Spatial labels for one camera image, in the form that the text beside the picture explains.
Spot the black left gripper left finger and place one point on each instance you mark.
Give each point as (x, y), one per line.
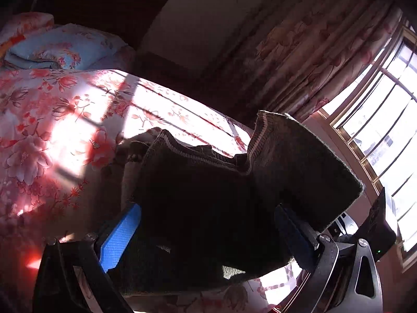
(56, 287)

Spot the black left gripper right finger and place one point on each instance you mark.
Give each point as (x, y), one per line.
(340, 276)

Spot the green and white knit sweater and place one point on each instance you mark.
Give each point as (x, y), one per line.
(208, 220)

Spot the pink floral bed sheet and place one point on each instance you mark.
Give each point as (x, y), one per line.
(58, 130)

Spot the pink floral curtain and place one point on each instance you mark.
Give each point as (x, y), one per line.
(294, 56)

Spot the blue floral folded quilt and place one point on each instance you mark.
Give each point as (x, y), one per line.
(64, 47)

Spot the pink floral pillow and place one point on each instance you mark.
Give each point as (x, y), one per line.
(21, 25)

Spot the dark wooden headboard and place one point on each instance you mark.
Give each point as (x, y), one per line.
(128, 19)

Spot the window with metal frame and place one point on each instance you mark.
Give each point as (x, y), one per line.
(375, 118)

